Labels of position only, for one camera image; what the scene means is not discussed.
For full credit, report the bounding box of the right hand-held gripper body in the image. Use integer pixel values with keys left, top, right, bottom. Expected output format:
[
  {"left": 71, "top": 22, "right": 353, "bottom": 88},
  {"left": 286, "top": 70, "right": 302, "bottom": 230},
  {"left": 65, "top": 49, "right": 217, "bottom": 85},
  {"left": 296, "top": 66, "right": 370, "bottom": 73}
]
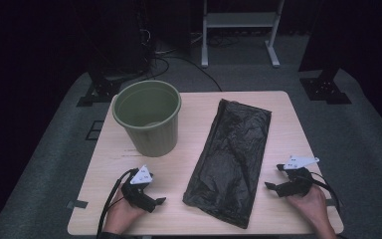
[{"left": 275, "top": 155, "right": 320, "bottom": 199}]

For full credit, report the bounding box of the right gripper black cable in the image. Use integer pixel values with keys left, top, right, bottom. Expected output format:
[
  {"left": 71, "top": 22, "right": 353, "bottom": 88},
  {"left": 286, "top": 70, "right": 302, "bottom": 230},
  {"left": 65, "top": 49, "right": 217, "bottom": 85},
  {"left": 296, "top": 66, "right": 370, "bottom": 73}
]
[{"left": 306, "top": 170, "right": 343, "bottom": 214}]

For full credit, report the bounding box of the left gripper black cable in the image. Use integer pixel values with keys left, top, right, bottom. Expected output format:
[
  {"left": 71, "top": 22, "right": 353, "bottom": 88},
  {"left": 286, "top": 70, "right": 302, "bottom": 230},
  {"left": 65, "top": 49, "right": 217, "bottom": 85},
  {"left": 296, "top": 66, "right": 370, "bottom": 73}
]
[{"left": 95, "top": 167, "right": 139, "bottom": 239}]

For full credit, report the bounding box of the black plastic garbage bag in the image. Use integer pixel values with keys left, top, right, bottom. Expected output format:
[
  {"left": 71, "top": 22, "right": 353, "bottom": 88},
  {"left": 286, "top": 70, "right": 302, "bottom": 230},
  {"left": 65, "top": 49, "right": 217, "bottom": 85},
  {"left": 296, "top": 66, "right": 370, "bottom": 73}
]
[{"left": 182, "top": 98, "right": 273, "bottom": 230}]

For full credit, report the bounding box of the person's right hand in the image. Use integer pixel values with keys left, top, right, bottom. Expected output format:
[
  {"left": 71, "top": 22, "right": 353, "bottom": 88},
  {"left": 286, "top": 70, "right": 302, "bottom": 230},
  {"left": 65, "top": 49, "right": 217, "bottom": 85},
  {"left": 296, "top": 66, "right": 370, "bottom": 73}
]
[{"left": 286, "top": 184, "right": 330, "bottom": 231}]

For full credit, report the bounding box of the white metal stand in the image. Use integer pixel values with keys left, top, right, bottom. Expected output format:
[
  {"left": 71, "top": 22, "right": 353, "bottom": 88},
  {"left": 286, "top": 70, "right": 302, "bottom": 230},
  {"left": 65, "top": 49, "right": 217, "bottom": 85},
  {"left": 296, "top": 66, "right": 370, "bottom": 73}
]
[{"left": 201, "top": 0, "right": 286, "bottom": 70}]

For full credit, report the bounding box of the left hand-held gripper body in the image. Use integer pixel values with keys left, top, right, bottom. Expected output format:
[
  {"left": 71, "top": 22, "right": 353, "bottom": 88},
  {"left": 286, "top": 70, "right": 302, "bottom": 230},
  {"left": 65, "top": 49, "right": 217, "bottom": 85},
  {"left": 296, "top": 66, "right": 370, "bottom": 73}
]
[{"left": 120, "top": 164, "right": 157, "bottom": 214}]

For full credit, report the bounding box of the black tape square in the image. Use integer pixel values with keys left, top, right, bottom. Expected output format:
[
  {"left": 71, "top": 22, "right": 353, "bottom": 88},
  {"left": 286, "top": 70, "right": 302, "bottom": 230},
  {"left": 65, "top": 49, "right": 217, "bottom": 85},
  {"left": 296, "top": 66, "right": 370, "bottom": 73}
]
[{"left": 86, "top": 119, "right": 104, "bottom": 141}]

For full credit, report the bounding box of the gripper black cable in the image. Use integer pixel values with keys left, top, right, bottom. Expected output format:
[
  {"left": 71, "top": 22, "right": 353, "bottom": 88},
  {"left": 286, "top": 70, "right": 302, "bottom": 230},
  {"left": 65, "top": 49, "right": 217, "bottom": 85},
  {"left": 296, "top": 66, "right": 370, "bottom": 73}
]
[
  {"left": 306, "top": 170, "right": 343, "bottom": 214},
  {"left": 95, "top": 167, "right": 139, "bottom": 239}
]

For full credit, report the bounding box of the black stand base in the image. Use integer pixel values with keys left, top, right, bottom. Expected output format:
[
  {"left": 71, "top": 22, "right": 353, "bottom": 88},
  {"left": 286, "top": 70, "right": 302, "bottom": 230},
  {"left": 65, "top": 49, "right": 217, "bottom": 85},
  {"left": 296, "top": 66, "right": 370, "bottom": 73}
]
[
  {"left": 299, "top": 67, "right": 353, "bottom": 106},
  {"left": 76, "top": 71, "right": 122, "bottom": 109}
]

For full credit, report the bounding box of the green plastic trash bin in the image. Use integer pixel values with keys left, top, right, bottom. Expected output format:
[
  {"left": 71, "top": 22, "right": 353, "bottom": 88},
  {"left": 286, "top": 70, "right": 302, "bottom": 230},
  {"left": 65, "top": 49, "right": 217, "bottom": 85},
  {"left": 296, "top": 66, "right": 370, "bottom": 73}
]
[{"left": 111, "top": 80, "right": 182, "bottom": 158}]

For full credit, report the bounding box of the black floor cable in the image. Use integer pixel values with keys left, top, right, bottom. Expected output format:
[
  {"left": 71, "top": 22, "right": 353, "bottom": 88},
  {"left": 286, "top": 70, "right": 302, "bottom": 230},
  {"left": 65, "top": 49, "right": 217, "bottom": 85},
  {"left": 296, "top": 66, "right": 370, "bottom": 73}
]
[{"left": 126, "top": 55, "right": 224, "bottom": 95}]

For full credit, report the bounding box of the person's left hand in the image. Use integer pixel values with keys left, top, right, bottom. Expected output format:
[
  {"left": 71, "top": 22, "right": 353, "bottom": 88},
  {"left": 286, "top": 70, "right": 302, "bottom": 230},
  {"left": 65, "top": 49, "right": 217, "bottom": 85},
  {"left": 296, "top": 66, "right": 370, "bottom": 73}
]
[{"left": 103, "top": 188, "right": 147, "bottom": 235}]

